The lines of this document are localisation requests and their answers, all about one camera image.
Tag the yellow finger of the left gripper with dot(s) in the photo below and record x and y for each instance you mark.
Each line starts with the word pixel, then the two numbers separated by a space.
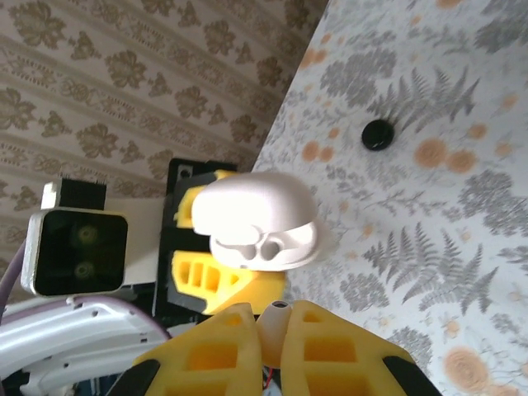
pixel 186 210
pixel 255 288

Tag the white earbud charging case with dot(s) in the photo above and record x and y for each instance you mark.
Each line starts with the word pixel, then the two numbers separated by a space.
pixel 255 202

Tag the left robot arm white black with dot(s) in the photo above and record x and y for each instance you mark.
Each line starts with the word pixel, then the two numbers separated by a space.
pixel 62 342

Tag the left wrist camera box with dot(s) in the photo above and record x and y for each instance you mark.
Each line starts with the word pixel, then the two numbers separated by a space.
pixel 78 251

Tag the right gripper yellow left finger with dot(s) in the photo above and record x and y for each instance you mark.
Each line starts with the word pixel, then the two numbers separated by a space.
pixel 206 363

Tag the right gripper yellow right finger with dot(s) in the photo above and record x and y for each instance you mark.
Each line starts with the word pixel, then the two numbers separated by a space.
pixel 350 363

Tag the black earbud charging case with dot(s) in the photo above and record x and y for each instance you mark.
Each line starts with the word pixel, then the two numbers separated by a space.
pixel 377 135

